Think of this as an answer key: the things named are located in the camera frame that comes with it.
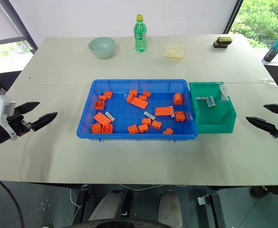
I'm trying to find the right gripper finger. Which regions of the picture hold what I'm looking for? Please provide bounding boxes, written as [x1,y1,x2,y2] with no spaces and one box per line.
[245,116,278,138]
[263,103,278,116]

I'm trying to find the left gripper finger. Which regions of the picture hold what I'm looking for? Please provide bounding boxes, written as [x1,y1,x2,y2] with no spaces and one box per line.
[15,102,40,115]
[30,112,58,133]

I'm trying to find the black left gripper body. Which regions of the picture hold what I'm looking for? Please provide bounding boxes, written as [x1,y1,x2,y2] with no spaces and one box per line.
[7,107,33,137]

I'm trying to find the green plastic bin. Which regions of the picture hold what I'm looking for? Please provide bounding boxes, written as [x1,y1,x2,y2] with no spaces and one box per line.
[188,81,237,134]

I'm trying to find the clear label sleeve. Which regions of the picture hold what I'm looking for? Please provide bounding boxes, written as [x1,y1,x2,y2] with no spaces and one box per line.
[219,85,230,103]

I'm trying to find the square orange building block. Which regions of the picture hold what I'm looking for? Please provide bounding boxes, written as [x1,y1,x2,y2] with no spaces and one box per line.
[101,123,114,134]
[94,100,106,111]

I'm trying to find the blue water bottle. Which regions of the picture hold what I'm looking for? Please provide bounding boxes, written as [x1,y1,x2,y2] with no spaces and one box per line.
[263,31,278,62]

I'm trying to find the black round object under table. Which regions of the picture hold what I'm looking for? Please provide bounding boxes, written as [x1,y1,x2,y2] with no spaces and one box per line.
[250,185,271,200]

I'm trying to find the stacked black yellow erasers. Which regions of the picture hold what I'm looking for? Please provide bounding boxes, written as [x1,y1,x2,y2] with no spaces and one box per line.
[213,36,232,50]

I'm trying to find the blue plastic tray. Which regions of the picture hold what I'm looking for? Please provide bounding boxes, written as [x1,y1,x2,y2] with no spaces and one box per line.
[76,79,199,143]

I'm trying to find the pale green bowl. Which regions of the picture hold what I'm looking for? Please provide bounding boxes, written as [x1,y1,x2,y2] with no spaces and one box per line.
[88,37,116,59]

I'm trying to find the flat orange building block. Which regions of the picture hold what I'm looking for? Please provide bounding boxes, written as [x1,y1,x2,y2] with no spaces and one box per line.
[155,106,174,117]

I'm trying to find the black table leg with caster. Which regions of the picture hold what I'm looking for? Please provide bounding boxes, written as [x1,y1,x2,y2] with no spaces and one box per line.
[196,193,220,228]

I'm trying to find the grey rounded robot leg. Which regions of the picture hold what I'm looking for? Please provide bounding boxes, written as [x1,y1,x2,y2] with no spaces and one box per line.
[88,190,133,222]
[158,189,184,228]

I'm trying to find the pale yellow sponge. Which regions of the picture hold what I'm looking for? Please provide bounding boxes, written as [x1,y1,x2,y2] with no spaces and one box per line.
[165,45,186,59]

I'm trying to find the dark rounded robot body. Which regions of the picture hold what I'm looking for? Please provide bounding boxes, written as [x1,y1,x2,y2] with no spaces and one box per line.
[66,218,174,228]

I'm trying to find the green plastic bottle yellow cap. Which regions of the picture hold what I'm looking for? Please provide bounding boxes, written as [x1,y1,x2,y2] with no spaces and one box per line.
[133,14,148,53]

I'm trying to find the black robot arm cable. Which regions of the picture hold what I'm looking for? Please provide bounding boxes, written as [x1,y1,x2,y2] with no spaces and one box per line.
[0,168,25,228]

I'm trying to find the white cable under table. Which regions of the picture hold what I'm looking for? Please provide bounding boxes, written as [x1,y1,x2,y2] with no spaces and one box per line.
[69,183,189,223]

